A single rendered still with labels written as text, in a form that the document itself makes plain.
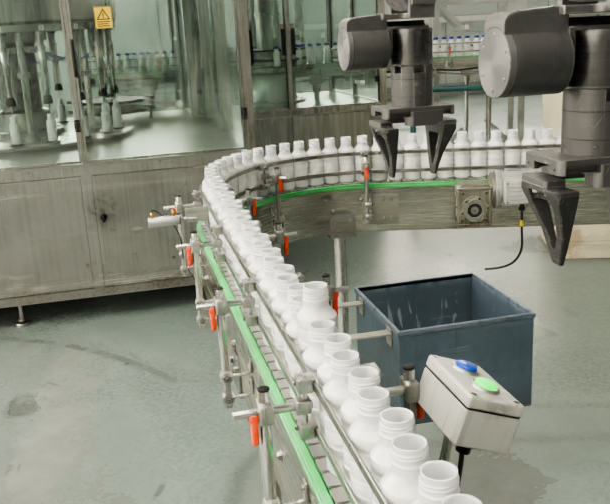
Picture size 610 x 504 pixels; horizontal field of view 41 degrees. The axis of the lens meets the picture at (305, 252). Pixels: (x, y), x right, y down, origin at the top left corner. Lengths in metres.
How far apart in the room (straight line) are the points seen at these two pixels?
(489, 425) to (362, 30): 0.54
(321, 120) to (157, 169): 2.37
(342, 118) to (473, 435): 5.73
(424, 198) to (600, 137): 2.26
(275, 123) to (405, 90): 5.43
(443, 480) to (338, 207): 2.23
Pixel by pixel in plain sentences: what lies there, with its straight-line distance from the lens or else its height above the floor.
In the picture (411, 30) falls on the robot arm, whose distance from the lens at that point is 1.12.
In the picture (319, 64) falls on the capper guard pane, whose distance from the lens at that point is 6.61.
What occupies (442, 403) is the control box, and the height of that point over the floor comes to 1.09.
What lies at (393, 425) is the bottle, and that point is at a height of 1.16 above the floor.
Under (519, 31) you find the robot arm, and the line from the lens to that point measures 0.69.
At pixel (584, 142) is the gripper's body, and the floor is 1.47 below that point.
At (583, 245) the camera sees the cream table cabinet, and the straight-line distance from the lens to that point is 5.54.
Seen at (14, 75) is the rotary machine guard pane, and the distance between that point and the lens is 4.53.
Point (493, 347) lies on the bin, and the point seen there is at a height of 0.88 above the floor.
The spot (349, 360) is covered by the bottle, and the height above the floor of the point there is 1.16.
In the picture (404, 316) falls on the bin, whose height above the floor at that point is 0.86.
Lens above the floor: 1.58
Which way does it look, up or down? 16 degrees down
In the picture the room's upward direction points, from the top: 3 degrees counter-clockwise
